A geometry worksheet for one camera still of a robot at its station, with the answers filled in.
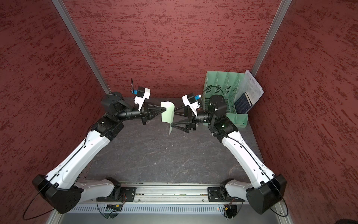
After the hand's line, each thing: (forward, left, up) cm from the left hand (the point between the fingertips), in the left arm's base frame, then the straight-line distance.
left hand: (164, 111), depth 58 cm
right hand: (-3, -3, -2) cm, 5 cm away
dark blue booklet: (+30, -52, -28) cm, 66 cm away
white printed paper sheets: (+38, -55, -17) cm, 69 cm away
